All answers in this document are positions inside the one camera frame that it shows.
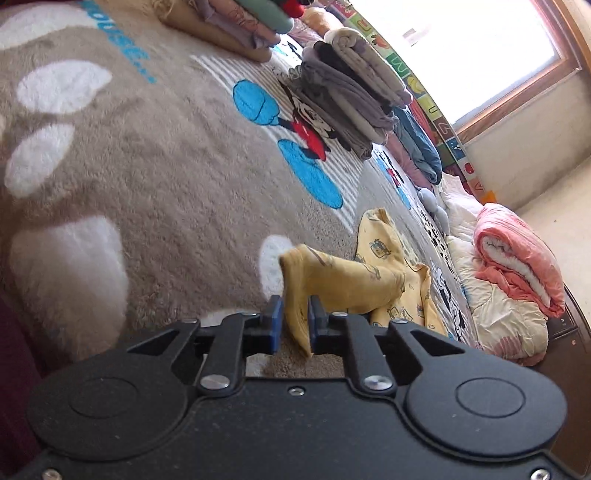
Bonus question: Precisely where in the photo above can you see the pink purple quilt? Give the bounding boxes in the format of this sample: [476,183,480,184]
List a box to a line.
[385,138,430,190]

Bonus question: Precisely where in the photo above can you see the cartoon mouse printed blanket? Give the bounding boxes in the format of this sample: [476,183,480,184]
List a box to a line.
[0,0,481,374]

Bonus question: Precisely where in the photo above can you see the cream floral quilt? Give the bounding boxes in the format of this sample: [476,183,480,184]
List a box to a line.
[445,235,550,367]

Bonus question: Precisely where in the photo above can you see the person's maroon garment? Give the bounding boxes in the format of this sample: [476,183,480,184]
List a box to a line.
[0,291,47,480]

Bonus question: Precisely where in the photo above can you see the stack of folded pastel clothes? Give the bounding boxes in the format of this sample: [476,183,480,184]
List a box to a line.
[154,0,308,63]

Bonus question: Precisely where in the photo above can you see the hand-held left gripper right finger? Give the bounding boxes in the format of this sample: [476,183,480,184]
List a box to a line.
[308,295,466,398]

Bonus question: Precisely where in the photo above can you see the pink folded quilt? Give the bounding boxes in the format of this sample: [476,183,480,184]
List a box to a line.
[473,203,566,319]

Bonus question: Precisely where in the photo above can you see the blue folded blanket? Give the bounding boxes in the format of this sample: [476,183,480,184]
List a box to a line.
[392,106,444,185]

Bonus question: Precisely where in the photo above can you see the orange printed pillow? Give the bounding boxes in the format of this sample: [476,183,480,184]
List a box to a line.
[302,7,342,35]

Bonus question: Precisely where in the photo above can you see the yellow printed pants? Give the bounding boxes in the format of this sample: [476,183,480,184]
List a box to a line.
[279,208,451,358]

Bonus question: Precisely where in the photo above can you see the colourful alphabet play mat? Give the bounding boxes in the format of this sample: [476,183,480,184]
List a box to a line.
[323,0,497,204]

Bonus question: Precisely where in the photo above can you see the dark wooden headboard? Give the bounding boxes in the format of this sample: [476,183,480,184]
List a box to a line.
[536,281,591,467]

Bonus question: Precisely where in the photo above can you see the grey plush toy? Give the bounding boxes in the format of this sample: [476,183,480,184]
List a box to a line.
[418,187,451,236]

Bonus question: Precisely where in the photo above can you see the window with wooden frame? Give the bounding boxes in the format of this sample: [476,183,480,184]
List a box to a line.
[351,0,583,134]

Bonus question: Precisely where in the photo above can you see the stack of folded grey clothes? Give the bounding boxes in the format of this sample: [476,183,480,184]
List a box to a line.
[279,28,414,161]

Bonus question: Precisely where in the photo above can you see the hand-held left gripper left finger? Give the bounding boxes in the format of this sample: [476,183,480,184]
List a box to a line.
[127,295,283,396]

